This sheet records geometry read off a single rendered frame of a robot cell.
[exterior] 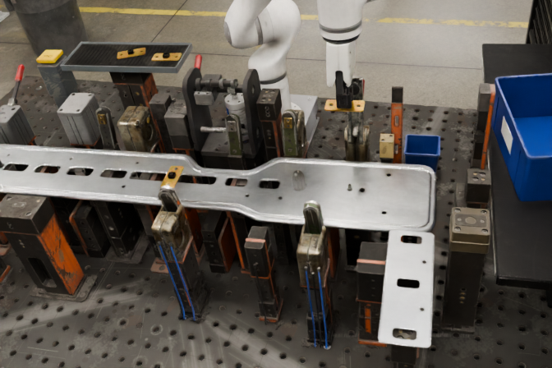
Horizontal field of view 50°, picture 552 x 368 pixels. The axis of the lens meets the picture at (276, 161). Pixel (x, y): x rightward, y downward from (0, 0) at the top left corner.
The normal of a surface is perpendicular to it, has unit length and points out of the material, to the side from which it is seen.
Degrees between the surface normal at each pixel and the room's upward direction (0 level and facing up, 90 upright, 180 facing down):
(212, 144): 0
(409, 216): 0
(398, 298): 0
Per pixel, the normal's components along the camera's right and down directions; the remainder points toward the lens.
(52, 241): 0.97, 0.06
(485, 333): -0.11, -0.75
